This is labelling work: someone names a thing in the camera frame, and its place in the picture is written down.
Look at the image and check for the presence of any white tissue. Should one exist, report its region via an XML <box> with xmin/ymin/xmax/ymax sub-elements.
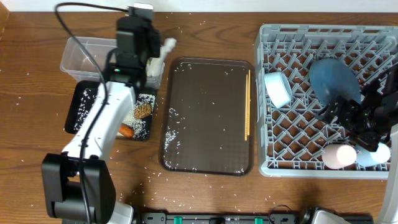
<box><xmin>146</xmin><ymin>38</ymin><xmax>177</xmax><ymax>77</ymax></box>

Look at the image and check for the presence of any blue plate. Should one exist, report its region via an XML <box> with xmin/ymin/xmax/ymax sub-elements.
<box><xmin>308</xmin><ymin>58</ymin><xmax>361</xmax><ymax>106</ymax></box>

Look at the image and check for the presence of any blue cup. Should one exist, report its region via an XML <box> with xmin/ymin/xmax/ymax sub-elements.
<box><xmin>355</xmin><ymin>142</ymin><xmax>391</xmax><ymax>167</ymax></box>

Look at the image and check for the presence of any pink cup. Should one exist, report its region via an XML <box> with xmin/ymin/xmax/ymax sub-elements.
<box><xmin>322</xmin><ymin>144</ymin><xmax>357</xmax><ymax>169</ymax></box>

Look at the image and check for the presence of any light blue rice bowl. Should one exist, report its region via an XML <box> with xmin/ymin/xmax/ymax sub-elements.
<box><xmin>264</xmin><ymin>72</ymin><xmax>293</xmax><ymax>108</ymax></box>

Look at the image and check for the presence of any brown mushroom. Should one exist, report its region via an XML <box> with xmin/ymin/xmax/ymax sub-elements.
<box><xmin>134</xmin><ymin>103</ymin><xmax>152</xmax><ymax>119</ymax></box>

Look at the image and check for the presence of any wooden chopstick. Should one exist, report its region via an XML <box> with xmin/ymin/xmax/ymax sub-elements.
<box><xmin>244</xmin><ymin>74</ymin><xmax>248</xmax><ymax>141</ymax></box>
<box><xmin>246</xmin><ymin>70</ymin><xmax>251</xmax><ymax>137</ymax></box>

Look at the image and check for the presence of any orange carrot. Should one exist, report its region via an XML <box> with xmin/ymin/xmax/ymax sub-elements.
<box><xmin>119</xmin><ymin>124</ymin><xmax>134</xmax><ymax>139</ymax></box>

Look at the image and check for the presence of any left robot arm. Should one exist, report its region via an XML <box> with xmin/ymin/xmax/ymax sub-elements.
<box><xmin>41</xmin><ymin>14</ymin><xmax>160</xmax><ymax>223</ymax></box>

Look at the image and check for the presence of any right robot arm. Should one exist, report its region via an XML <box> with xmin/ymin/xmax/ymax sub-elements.
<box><xmin>315</xmin><ymin>64</ymin><xmax>397</xmax><ymax>223</ymax></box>

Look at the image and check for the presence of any grey dishwasher rack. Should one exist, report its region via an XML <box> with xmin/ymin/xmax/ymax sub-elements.
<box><xmin>254</xmin><ymin>24</ymin><xmax>397</xmax><ymax>179</ymax></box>

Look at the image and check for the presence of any clear plastic bin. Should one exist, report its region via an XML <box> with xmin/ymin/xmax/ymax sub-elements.
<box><xmin>59</xmin><ymin>36</ymin><xmax>165</xmax><ymax>90</ymax></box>

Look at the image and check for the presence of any black plastic tray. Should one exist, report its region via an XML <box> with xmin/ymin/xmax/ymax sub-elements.
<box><xmin>65</xmin><ymin>80</ymin><xmax>156</xmax><ymax>134</ymax></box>

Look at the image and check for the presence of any white rice pile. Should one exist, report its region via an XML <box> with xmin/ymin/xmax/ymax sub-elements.
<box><xmin>117</xmin><ymin>94</ymin><xmax>155</xmax><ymax>141</ymax></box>

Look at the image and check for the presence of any brown serving tray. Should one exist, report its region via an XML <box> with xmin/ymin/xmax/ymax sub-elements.
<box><xmin>159</xmin><ymin>57</ymin><xmax>255</xmax><ymax>177</ymax></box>

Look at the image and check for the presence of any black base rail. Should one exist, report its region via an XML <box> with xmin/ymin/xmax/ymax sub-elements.
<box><xmin>133</xmin><ymin>212</ymin><xmax>374</xmax><ymax>224</ymax></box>

